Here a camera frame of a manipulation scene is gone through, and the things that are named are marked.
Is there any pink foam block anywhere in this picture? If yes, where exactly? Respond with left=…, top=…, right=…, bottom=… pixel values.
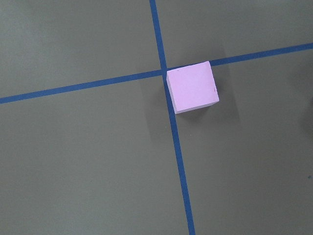
left=166, top=61, right=219, bottom=114

